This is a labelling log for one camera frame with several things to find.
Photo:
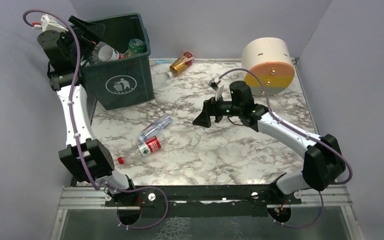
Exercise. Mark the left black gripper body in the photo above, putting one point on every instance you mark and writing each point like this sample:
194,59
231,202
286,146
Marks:
80,33

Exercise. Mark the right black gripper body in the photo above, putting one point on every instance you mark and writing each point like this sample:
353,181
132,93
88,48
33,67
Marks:
214,110

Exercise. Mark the clear bottle red cap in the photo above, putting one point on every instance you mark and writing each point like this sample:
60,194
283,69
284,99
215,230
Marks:
105,53

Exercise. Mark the green tinted plastic bottle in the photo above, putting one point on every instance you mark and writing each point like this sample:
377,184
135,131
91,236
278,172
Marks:
135,46

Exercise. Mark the amber red-label bottle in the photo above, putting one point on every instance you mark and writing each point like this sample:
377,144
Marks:
180,64

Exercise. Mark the crushed clear blue bottle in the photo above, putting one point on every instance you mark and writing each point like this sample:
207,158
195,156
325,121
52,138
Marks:
155,127

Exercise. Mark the clear bottle red green label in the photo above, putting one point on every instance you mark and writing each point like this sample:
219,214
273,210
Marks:
143,149

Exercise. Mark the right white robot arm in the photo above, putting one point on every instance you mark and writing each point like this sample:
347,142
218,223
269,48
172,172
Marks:
321,161

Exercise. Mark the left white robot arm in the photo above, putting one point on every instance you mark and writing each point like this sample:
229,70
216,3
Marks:
85,157

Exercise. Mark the dark green trash bin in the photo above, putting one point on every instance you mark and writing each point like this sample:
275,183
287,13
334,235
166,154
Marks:
124,82

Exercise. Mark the cream cylindrical drum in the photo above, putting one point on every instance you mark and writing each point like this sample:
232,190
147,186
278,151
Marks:
269,59

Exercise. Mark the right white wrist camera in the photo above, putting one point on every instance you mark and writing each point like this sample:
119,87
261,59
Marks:
218,86

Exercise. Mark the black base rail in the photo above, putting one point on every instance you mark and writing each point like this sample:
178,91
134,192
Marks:
198,201

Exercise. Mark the aluminium frame rail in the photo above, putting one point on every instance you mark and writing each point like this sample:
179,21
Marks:
81,198

